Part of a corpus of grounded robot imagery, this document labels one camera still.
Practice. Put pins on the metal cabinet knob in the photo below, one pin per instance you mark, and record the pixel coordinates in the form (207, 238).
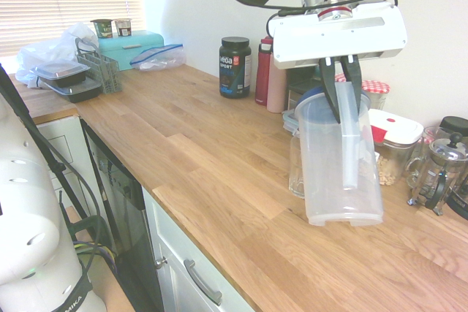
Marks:
(161, 262)

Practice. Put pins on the small dark drawer organizer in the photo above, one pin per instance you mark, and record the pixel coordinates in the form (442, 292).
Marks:
(300, 89)

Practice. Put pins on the black Vega protein tub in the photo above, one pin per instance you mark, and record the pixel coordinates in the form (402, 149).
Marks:
(234, 67)

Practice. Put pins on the container with blue lid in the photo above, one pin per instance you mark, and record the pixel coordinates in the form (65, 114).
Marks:
(311, 93)

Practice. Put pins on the green yogurt cup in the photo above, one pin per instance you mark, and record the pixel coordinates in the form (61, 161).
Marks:
(103, 29)

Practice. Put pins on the white cabinet front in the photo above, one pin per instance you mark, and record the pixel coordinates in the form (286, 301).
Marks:
(183, 264)

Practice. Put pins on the brown yogurt cup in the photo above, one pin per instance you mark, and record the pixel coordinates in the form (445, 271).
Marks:
(123, 27)

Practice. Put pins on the translucent plastic water pitcher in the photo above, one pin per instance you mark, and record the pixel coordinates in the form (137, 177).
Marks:
(329, 166)

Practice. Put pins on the white lidded canister red valve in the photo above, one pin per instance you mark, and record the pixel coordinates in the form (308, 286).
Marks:
(396, 133)

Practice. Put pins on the white plastic bag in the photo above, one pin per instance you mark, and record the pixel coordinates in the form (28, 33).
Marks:
(73, 39)

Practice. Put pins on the clear zip bag blue seal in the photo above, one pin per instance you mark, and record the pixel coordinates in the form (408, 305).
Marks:
(161, 57)

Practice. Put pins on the glass French press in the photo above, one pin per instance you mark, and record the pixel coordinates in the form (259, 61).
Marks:
(438, 169)

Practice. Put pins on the pink insulated bottle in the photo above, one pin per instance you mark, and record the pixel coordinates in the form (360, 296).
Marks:
(276, 89)

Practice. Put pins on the black meal container clear lid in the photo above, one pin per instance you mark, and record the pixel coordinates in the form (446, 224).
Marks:
(78, 92)
(60, 72)

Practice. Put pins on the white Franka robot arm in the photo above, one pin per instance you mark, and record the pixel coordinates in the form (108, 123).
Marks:
(25, 217)

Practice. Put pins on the red water bottle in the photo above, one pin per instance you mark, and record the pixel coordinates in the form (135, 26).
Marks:
(262, 78)

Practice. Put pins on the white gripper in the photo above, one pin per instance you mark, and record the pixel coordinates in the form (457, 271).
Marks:
(340, 39)

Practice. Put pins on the clear glass jar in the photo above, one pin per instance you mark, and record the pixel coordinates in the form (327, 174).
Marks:
(433, 140)

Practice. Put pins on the teal metal bread box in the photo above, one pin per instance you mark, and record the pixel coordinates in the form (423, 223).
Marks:
(131, 49)

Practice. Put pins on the glass jar red checkered lid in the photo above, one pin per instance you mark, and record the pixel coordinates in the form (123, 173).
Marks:
(376, 93)

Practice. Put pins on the grey cutlery basket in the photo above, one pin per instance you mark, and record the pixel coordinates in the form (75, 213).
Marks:
(104, 72)

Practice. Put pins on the clear container teal clip lid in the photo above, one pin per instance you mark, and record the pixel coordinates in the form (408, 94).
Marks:
(290, 122)

